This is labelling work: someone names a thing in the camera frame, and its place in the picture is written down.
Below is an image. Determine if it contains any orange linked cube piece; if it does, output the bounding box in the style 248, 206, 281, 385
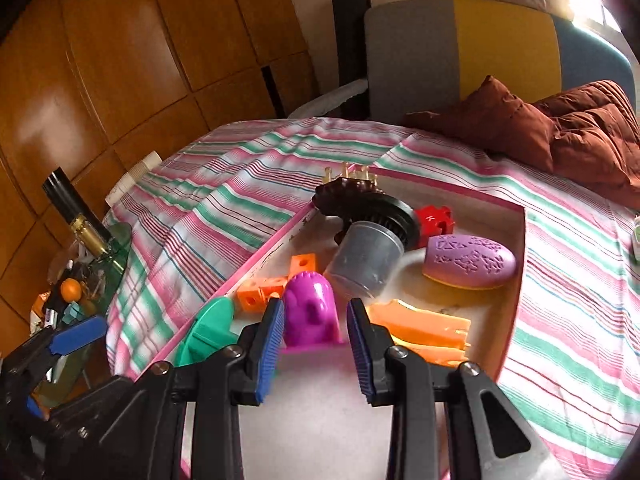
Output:
236, 275, 291, 313

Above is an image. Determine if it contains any red plastic block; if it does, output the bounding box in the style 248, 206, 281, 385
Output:
414, 204, 457, 248

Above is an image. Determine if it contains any green plastic disc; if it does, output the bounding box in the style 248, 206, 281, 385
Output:
176, 296, 240, 367

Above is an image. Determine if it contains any white ridged plastic object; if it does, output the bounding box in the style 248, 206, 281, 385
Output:
105, 151, 163, 207

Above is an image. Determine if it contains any purple ridged dome toy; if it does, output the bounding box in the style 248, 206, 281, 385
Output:
282, 270, 346, 348

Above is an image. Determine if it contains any wooden wardrobe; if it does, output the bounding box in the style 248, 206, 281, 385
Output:
0, 0, 321, 361

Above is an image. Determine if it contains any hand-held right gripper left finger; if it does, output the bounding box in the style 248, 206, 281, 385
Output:
97, 297, 286, 480

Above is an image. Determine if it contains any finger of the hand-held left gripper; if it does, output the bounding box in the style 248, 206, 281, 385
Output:
0, 315, 108, 396
0, 390, 48, 426

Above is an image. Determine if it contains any multicolour padded headboard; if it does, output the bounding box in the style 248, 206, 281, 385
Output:
364, 0, 633, 126

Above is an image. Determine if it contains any black gear grey cup toy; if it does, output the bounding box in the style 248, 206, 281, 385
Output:
325, 195, 426, 298

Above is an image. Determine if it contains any black gold bottle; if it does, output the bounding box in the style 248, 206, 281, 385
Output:
42, 167, 113, 261

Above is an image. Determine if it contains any green glass side table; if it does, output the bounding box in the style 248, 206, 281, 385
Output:
30, 222, 133, 411

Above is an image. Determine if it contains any pink-edged cardboard box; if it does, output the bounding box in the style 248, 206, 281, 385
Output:
135, 165, 528, 480

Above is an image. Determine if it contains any orange plastic track piece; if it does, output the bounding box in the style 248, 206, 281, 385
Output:
367, 299, 472, 348

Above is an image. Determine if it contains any brown quilt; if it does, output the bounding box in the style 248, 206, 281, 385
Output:
402, 75, 640, 211

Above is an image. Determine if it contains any dark brown pegged toy piece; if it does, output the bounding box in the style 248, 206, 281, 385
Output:
314, 162, 387, 221

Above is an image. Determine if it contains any orange plastic cube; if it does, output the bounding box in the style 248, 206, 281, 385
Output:
291, 254, 319, 281

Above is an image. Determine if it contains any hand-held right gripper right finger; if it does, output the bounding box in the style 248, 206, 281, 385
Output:
346, 298, 568, 480

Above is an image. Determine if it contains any striped blanket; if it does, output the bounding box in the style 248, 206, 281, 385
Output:
102, 116, 640, 480

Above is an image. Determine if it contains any purple perforated oval shell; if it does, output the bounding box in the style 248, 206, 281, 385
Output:
422, 233, 517, 289

